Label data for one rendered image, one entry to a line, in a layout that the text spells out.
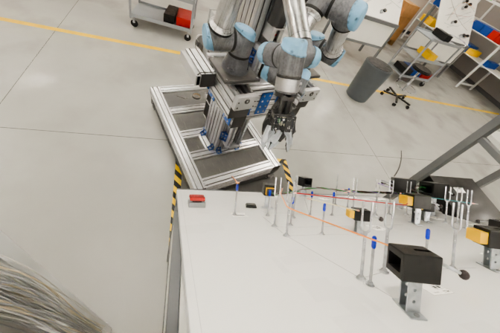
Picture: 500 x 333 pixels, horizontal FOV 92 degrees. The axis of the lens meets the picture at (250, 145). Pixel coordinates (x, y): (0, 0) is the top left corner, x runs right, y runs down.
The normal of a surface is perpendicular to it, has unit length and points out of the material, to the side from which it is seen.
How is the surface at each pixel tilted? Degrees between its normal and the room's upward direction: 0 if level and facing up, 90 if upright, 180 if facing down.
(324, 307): 49
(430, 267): 45
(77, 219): 0
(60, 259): 0
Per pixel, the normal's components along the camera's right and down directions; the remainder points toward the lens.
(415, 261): -0.02, -0.01
